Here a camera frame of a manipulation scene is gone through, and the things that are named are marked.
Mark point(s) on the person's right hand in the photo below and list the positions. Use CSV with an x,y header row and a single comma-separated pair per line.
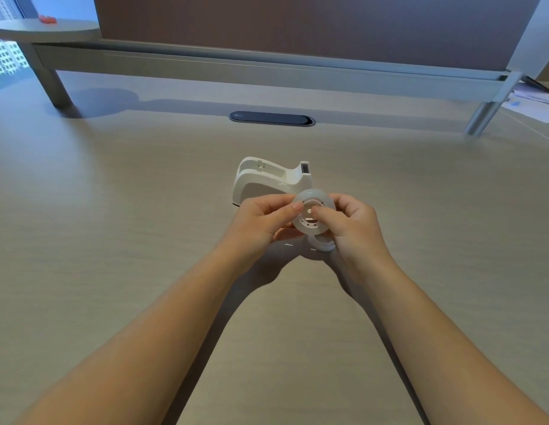
x,y
356,234

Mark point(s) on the round white shelf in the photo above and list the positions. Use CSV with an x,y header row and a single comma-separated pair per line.
x,y
44,30

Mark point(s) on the white tape dispenser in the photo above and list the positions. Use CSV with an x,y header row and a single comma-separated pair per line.
x,y
261,185

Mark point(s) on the small red object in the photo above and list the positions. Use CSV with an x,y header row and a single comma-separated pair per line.
x,y
47,19

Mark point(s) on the clear tape roll white core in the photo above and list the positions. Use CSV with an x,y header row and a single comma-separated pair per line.
x,y
307,221

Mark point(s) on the person's right thumb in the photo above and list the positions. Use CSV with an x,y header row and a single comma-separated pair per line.
x,y
326,216

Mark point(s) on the grey metal partition frame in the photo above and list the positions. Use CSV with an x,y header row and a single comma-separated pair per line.
x,y
256,68

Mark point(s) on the person's left thumb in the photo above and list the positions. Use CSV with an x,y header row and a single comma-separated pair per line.
x,y
281,214

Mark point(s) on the dark flat device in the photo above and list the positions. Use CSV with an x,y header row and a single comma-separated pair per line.
x,y
538,83

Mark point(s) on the person's left forearm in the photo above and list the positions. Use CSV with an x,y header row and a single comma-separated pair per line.
x,y
137,349

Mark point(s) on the brown desk partition panel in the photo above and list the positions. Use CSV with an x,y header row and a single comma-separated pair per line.
x,y
301,26

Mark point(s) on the white papers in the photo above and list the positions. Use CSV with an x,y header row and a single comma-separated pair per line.
x,y
533,103

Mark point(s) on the person's left hand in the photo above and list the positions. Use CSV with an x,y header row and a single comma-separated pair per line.
x,y
252,230

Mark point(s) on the person's right forearm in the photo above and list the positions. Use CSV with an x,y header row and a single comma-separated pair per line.
x,y
434,349

